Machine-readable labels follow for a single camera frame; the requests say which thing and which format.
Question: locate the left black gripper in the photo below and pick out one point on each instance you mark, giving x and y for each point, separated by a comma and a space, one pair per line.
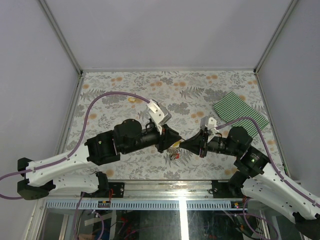
168, 137

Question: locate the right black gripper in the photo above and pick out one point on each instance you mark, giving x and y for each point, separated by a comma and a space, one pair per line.
199, 141

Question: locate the large metal keyring with keys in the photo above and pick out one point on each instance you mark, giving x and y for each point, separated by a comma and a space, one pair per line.
174, 153

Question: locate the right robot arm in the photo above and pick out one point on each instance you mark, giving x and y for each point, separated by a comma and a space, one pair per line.
258, 178

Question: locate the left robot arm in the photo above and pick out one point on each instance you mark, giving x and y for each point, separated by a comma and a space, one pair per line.
54, 175

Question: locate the green striped folded cloth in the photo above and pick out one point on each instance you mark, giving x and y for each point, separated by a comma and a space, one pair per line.
232, 107

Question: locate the key with yellow tag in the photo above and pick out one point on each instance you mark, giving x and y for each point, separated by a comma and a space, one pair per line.
132, 99

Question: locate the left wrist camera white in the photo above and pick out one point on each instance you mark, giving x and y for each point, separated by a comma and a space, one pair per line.
158, 114

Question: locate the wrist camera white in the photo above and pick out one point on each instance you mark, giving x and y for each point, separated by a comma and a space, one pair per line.
158, 114
209, 125

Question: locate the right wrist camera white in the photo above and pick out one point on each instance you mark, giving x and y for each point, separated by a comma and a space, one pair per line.
209, 125

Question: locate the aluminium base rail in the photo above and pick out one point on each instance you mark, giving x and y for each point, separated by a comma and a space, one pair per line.
171, 189

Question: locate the white slotted cable duct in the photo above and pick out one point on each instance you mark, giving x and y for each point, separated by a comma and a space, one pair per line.
201, 205

